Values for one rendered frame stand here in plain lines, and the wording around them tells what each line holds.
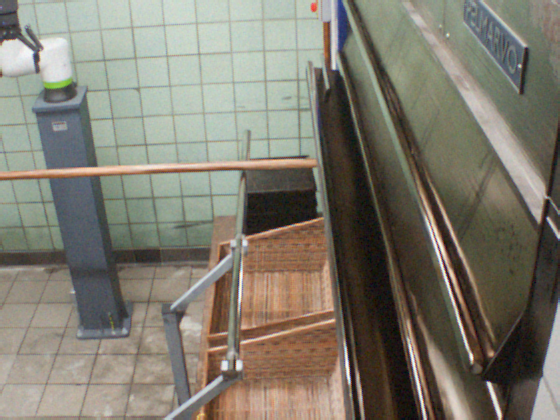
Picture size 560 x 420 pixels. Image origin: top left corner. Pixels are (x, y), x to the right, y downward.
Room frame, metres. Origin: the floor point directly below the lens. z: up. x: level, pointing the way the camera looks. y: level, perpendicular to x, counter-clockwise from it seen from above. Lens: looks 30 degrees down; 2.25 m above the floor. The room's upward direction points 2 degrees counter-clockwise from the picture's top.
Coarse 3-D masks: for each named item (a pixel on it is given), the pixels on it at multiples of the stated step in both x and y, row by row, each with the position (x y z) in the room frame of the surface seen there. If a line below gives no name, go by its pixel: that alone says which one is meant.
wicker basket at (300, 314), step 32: (256, 256) 2.29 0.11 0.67; (288, 256) 2.28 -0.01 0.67; (320, 256) 2.28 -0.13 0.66; (224, 288) 2.20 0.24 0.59; (256, 288) 2.19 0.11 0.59; (288, 288) 2.19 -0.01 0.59; (320, 288) 2.18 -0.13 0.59; (224, 320) 2.01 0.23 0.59; (256, 320) 2.00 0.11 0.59; (288, 320) 1.74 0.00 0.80; (320, 320) 1.74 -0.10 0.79
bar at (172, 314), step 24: (240, 192) 1.90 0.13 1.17; (240, 216) 1.76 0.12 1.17; (240, 240) 1.64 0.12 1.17; (240, 264) 1.53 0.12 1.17; (192, 288) 1.63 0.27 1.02; (240, 288) 1.43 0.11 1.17; (168, 312) 1.61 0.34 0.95; (240, 312) 1.34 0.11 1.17; (168, 336) 1.61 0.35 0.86; (240, 336) 1.25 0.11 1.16; (240, 360) 1.16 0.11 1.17; (216, 384) 1.14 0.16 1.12; (192, 408) 1.14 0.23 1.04
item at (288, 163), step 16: (256, 160) 2.04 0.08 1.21; (272, 160) 2.03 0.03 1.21; (288, 160) 2.03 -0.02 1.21; (304, 160) 2.02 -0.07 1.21; (0, 176) 2.04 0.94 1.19; (16, 176) 2.04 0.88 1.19; (32, 176) 2.04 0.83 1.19; (48, 176) 2.04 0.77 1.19; (64, 176) 2.03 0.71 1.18; (80, 176) 2.03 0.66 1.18; (96, 176) 2.04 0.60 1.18
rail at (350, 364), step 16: (320, 112) 1.88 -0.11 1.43; (320, 128) 1.77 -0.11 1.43; (320, 144) 1.67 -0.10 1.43; (320, 160) 1.59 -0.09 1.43; (336, 224) 1.29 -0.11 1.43; (336, 240) 1.23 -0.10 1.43; (336, 256) 1.17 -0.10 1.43; (336, 272) 1.11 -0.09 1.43; (336, 288) 1.07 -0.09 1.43; (352, 336) 0.93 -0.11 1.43; (352, 352) 0.89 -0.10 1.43; (352, 368) 0.85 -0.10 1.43; (352, 384) 0.81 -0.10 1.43; (352, 400) 0.77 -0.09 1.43; (352, 416) 0.74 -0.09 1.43
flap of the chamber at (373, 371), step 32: (320, 96) 2.05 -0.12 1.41; (352, 128) 1.84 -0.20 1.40; (352, 160) 1.64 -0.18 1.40; (320, 192) 1.48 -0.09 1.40; (352, 192) 1.47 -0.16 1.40; (352, 224) 1.33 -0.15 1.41; (352, 256) 1.20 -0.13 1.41; (384, 256) 1.21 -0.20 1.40; (352, 288) 1.09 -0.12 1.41; (384, 288) 1.10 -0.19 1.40; (352, 320) 1.00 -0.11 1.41; (384, 320) 1.00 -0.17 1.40; (384, 352) 0.92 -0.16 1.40; (384, 384) 0.83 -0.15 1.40; (384, 416) 0.76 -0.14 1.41; (416, 416) 0.77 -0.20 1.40
